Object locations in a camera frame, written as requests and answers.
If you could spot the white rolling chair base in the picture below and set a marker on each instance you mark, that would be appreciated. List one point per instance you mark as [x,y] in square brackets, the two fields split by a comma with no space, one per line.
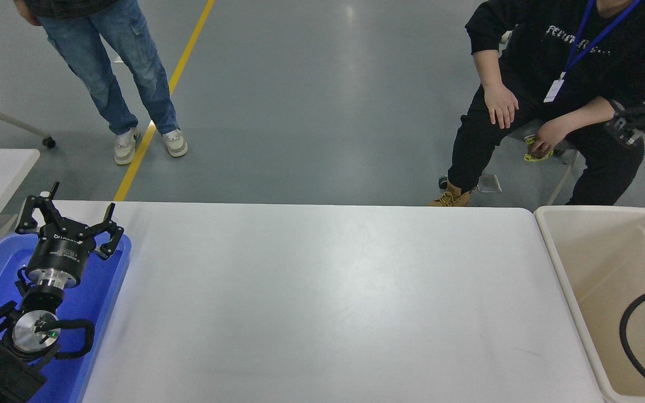
[3,116]

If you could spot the yellow floor tape line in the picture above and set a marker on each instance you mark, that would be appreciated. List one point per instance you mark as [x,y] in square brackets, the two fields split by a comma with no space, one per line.
[188,42]

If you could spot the large pale plastic bin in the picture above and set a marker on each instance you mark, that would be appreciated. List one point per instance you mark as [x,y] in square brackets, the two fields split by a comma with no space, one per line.
[597,263]

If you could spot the blue plastic tray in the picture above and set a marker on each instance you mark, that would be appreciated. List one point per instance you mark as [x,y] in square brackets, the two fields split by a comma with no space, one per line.
[98,296]

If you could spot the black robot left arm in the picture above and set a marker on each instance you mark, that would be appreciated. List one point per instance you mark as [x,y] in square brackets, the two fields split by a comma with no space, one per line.
[31,330]

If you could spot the person's right forearm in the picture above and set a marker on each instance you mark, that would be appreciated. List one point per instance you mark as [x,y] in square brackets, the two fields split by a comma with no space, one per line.
[485,67]

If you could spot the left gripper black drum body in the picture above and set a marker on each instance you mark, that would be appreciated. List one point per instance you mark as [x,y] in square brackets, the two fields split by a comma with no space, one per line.
[62,249]

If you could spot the person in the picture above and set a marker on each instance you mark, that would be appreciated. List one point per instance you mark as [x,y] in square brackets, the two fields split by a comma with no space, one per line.
[625,50]
[104,67]

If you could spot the person's left hand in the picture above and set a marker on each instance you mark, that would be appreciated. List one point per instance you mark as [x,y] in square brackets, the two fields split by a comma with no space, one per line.
[546,137]

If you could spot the grey padded armchair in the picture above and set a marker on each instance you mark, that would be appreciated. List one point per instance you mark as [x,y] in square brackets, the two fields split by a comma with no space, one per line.
[557,151]

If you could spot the person's right hand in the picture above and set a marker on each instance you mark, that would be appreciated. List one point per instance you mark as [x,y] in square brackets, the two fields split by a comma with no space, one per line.
[500,103]
[27,12]

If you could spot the small dark yellow object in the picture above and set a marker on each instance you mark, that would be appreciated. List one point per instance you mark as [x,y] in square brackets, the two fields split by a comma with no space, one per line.
[535,155]

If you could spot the person's left forearm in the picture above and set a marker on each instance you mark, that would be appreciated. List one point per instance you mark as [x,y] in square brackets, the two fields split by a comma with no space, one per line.
[588,117]

